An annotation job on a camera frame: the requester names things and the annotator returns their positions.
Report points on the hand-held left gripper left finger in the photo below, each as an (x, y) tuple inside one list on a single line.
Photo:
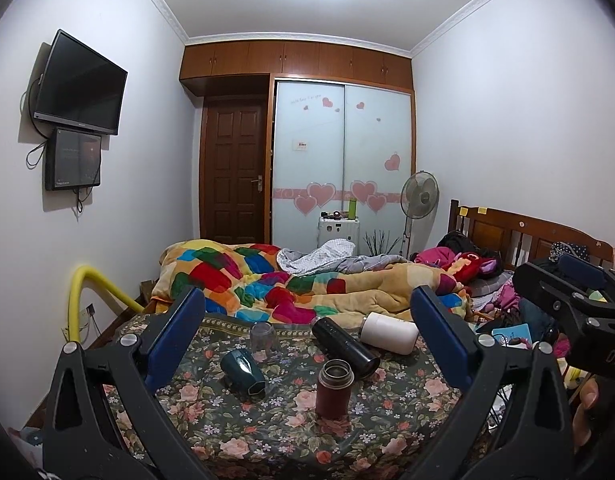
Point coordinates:
[(177, 335)]

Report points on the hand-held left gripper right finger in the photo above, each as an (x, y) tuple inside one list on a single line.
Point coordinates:
[(437, 330)]

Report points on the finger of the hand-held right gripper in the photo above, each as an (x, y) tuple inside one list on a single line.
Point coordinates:
[(547, 295), (582, 267)]

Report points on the white thermos cup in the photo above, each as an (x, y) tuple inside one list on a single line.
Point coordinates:
[(390, 332)]

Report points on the dark teal cup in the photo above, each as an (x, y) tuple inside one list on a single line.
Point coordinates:
[(243, 372)]

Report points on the clear glass cup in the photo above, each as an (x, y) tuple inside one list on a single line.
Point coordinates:
[(263, 342)]

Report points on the black thermos cup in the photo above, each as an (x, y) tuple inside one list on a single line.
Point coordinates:
[(345, 347)]

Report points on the maroon thermos cup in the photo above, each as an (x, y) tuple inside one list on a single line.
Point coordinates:
[(333, 390)]

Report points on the person's right hand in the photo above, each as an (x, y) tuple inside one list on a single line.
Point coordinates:
[(585, 410)]

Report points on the dark dotted cloth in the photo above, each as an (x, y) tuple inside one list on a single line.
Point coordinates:
[(567, 251)]

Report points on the purple clothing pile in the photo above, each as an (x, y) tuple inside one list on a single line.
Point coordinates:
[(502, 295)]

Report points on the blue book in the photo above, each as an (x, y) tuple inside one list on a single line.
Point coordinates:
[(512, 335)]

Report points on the red plush toy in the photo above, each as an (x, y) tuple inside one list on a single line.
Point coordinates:
[(470, 264)]

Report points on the pink clothing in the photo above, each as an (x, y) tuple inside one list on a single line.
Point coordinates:
[(432, 256)]

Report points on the wooden bed headboard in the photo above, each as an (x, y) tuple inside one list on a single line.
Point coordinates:
[(507, 232)]

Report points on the colourful patchwork quilt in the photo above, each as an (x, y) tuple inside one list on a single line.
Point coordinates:
[(222, 270)]

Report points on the black clothing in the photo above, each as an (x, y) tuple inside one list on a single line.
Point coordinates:
[(457, 240)]

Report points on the yellow padded pipe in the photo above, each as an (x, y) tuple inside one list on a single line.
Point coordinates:
[(100, 280)]

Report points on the dark decorative twigs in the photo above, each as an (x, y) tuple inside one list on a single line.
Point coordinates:
[(382, 244)]

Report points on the floral bedsheet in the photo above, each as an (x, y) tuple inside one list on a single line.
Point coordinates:
[(267, 425)]

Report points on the grey checked cloth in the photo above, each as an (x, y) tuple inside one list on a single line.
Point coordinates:
[(327, 255)]

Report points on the standing electric fan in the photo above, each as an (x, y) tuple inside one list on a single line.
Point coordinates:
[(420, 195)]

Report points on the white floor appliance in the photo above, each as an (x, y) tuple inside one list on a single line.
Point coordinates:
[(337, 235)]

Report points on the green bottle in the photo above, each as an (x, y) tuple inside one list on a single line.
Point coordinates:
[(353, 209)]

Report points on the brown wooden door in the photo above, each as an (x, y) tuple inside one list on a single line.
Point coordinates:
[(235, 170)]

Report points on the heart-print sliding-door wardrobe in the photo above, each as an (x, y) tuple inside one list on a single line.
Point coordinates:
[(337, 150)]

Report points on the wooden overhead cabinet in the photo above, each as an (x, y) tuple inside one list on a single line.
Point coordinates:
[(297, 60)]

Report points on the wall socket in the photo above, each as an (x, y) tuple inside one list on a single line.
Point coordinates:
[(90, 309)]

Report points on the small black wall monitor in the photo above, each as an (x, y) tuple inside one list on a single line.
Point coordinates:
[(72, 157)]

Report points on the wall-mounted black television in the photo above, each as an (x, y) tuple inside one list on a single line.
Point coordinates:
[(80, 82)]

